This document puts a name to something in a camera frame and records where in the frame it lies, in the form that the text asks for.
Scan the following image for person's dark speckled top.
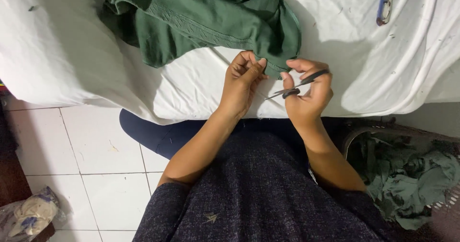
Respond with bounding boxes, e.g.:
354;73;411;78
132;126;407;242

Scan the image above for clear plastic bag with cloth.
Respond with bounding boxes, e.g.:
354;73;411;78
0;186;67;242

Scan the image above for person's right hand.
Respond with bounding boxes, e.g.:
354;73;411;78
280;58;334;127

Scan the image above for blue and silver clip tool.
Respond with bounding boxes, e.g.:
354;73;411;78
376;0;397;27

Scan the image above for white table cloth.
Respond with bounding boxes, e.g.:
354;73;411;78
0;0;460;126

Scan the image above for basket of green fabric scraps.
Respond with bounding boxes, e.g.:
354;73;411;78
341;118;460;232

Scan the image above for green garment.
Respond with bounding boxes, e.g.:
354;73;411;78
98;0;302;81

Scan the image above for person's left hand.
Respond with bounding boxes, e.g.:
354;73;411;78
218;50;269;120

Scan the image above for black thread snips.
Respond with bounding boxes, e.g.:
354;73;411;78
265;69;330;101

